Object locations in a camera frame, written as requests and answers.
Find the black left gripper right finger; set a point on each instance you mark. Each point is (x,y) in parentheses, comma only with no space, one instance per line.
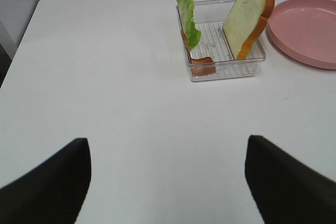
(284,189)

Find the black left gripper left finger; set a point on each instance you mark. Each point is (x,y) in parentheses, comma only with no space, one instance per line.
(52,192)

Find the bacon strip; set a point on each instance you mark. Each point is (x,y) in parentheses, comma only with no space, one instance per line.
(199,67)

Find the bread slice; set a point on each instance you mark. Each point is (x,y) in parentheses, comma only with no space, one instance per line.
(245,22)

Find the green lettuce leaf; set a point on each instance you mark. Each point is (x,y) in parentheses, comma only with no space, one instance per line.
(186,11)

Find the clear left plastic tray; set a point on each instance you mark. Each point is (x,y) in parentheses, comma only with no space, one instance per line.
(209,17)

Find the pink round plate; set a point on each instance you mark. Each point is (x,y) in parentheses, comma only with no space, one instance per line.
(304,30)

